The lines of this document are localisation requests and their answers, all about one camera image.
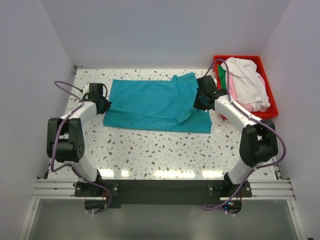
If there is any teal t shirt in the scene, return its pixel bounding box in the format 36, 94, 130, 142
103, 72, 212, 134

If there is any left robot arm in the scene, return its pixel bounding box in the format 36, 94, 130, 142
46, 81, 112, 200

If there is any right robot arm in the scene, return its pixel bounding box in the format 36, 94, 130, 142
193, 76, 278, 197

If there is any green t shirt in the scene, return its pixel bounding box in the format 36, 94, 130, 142
217, 64, 227, 90

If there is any pink t shirt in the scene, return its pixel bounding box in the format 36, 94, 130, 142
226, 72, 254, 112

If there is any white t shirt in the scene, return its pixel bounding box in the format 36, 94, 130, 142
221, 57, 271, 112

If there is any red plastic bin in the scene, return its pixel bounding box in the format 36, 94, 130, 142
212, 55, 279, 120

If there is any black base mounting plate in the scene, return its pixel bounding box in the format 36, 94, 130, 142
74, 178, 253, 213

